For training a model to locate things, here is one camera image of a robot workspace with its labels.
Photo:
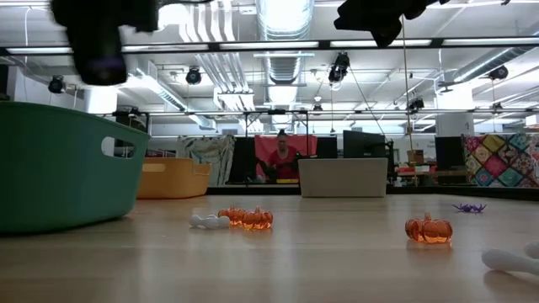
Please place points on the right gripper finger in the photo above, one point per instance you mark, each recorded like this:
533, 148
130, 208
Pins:
355, 23
358, 9

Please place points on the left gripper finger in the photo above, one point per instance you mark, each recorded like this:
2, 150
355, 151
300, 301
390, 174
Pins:
86, 50
115, 46

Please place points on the white plastic bone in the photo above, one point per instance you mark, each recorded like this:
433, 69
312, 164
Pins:
505, 260
209, 221

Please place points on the translucent orange plastic pumpkin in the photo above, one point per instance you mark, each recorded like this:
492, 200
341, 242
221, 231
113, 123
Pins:
257, 220
429, 231
231, 215

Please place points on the black background robot arm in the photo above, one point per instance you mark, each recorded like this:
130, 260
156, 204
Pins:
263, 168

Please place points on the white LED light bar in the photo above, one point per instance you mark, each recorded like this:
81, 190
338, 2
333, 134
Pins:
269, 45
488, 41
38, 50
168, 47
408, 42

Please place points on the black ceiling spotlight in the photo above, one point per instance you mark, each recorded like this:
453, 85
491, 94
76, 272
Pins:
193, 77
339, 67
499, 72
57, 84
417, 104

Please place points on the thin tan pole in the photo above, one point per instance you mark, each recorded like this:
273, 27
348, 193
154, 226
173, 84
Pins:
407, 105

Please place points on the teal plastic bin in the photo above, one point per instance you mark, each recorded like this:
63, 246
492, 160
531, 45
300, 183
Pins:
54, 168

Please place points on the black computer monitor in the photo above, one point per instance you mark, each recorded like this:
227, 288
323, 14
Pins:
448, 151
364, 145

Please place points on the white building column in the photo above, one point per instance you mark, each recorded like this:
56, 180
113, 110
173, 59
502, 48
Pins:
455, 124

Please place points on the black upright panel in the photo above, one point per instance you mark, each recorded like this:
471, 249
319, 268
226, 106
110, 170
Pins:
243, 162
326, 147

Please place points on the black background truss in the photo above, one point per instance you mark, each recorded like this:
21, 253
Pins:
236, 113

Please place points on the white green patterned cloth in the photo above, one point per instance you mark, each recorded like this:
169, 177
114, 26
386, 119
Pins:
206, 157

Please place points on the orange plastic bin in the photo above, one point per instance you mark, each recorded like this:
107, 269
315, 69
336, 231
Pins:
172, 181

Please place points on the red hanging cloth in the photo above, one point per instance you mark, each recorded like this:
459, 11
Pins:
263, 145

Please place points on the person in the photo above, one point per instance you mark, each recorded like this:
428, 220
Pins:
284, 162

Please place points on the grey plastic bin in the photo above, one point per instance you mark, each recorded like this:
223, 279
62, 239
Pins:
341, 179

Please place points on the yellow flat box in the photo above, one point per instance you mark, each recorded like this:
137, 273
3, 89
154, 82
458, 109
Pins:
287, 181

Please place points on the colourful patchwork quilt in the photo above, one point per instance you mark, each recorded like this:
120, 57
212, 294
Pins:
501, 160

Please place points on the silver ceiling air duct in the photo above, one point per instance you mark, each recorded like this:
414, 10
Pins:
286, 17

